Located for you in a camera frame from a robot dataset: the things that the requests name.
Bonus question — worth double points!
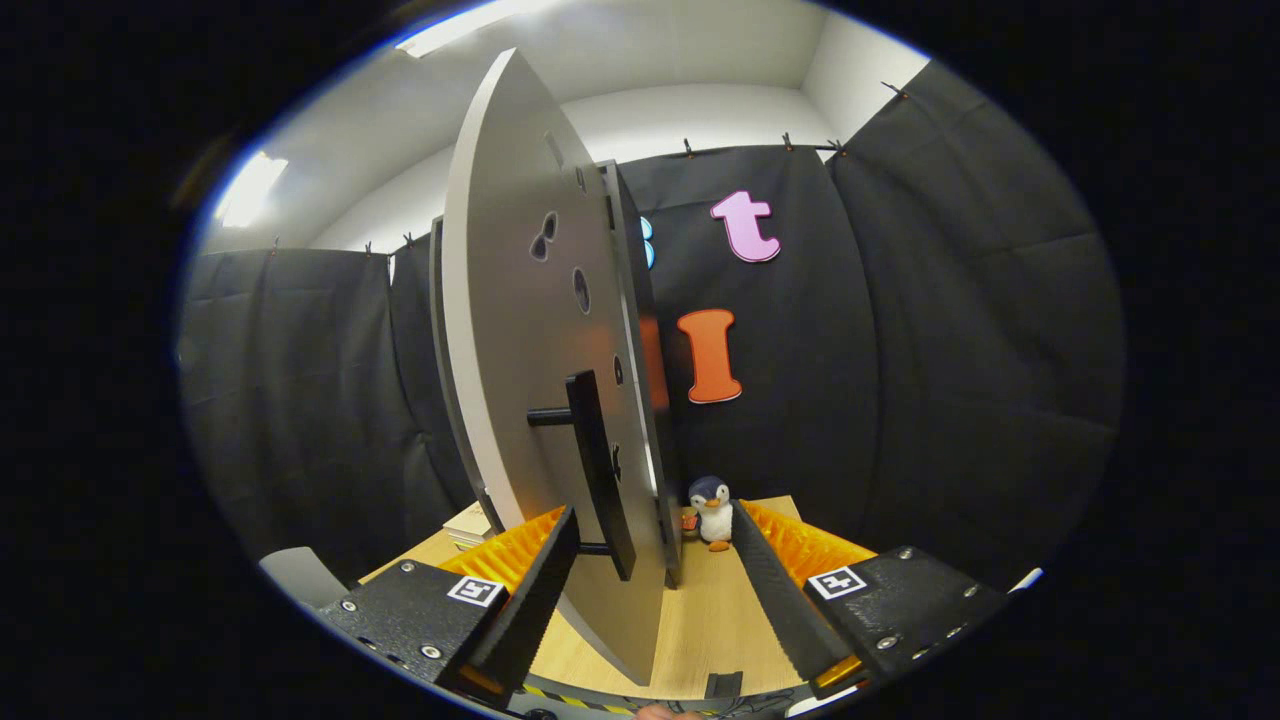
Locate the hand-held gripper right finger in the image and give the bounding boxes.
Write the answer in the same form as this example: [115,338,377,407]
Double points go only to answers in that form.
[728,498,1011,701]

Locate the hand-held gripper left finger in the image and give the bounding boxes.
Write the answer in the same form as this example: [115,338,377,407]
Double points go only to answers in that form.
[318,503,583,706]

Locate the black door handle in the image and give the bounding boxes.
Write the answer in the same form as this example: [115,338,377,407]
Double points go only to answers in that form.
[527,370,638,583]

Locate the penguin plush toy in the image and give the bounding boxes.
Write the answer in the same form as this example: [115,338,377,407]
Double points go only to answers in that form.
[683,476,736,553]

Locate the yellow black striped tape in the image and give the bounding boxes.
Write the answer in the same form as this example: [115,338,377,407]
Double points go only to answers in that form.
[518,683,641,717]

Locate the light grey panel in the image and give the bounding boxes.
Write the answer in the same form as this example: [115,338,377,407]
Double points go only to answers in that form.
[258,546,349,608]

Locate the black backdrop cloth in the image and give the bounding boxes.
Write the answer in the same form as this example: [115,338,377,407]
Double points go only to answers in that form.
[178,60,1129,591]

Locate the row of black cloth clips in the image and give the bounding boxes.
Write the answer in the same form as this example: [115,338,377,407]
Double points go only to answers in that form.
[268,82,906,256]

